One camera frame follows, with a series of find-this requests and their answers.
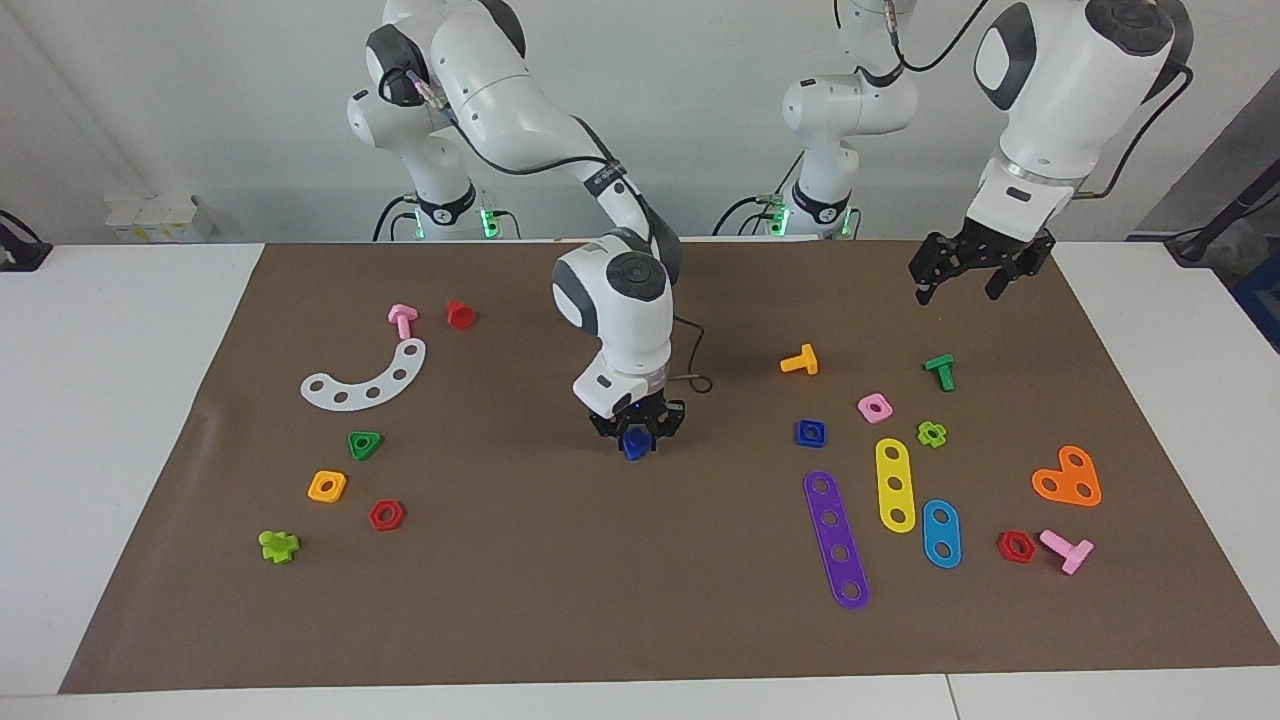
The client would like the blue crate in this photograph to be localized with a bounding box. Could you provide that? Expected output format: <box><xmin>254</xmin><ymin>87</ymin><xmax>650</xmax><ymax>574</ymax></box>
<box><xmin>1235</xmin><ymin>250</ymin><xmax>1280</xmax><ymax>353</ymax></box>

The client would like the yellow three-hole plastic strip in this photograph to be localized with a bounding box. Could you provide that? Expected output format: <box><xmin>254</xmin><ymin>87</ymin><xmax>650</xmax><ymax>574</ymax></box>
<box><xmin>875</xmin><ymin>438</ymin><xmax>917</xmax><ymax>534</ymax></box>

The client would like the purple four-hole plastic strip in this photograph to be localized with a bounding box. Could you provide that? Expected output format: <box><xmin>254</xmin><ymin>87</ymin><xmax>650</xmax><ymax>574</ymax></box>
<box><xmin>803</xmin><ymin>470</ymin><xmax>871</xmax><ymax>611</ymax></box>

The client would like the blue two-hole plastic strip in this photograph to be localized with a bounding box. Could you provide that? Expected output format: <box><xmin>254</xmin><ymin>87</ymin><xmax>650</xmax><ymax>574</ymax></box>
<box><xmin>922</xmin><ymin>499</ymin><xmax>963</xmax><ymax>570</ymax></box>

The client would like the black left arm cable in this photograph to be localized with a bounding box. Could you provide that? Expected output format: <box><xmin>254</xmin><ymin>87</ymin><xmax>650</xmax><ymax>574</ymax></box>
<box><xmin>880</xmin><ymin>0</ymin><xmax>1196</xmax><ymax>199</ymax></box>

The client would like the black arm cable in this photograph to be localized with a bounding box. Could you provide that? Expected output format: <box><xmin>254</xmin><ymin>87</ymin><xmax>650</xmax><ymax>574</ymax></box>
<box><xmin>400</xmin><ymin>68</ymin><xmax>714</xmax><ymax>396</ymax></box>
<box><xmin>880</xmin><ymin>0</ymin><xmax>1196</xmax><ymax>199</ymax></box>

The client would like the orange three-hole angle plate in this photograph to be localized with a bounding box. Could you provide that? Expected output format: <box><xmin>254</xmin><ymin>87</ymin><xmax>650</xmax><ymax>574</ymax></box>
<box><xmin>1031</xmin><ymin>445</ymin><xmax>1103</xmax><ymax>508</ymax></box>

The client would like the brown table mat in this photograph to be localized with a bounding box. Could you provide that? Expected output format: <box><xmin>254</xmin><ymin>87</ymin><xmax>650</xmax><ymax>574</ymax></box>
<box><xmin>58</xmin><ymin>240</ymin><xmax>1280</xmax><ymax>696</ymax></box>

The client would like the white curved five-hole plate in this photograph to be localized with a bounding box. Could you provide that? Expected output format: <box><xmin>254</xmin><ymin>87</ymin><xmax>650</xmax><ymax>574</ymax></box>
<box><xmin>300</xmin><ymin>338</ymin><xmax>428</xmax><ymax>412</ymax></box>

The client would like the black stand pole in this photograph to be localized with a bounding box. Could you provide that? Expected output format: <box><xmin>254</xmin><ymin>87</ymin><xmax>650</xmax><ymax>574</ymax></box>
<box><xmin>1165</xmin><ymin>185</ymin><xmax>1280</xmax><ymax>266</ymax></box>

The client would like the black table-edge device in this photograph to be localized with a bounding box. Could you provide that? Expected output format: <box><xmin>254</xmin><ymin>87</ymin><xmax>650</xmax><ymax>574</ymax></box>
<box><xmin>0</xmin><ymin>210</ymin><xmax>53</xmax><ymax>273</ymax></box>

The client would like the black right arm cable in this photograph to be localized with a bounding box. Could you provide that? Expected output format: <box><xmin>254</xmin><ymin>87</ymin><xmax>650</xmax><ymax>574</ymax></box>
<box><xmin>400</xmin><ymin>68</ymin><xmax>714</xmax><ymax>396</ymax></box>

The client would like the black base cable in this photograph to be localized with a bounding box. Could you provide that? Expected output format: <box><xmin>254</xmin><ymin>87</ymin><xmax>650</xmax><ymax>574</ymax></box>
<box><xmin>373</xmin><ymin>193</ymin><xmax>416</xmax><ymax>243</ymax></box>
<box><xmin>713</xmin><ymin>192</ymin><xmax>791</xmax><ymax>239</ymax></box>

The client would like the white plastic box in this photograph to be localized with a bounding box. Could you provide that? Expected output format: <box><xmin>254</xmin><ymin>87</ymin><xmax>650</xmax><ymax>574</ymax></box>
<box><xmin>105</xmin><ymin>195</ymin><xmax>216</xmax><ymax>244</ymax></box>

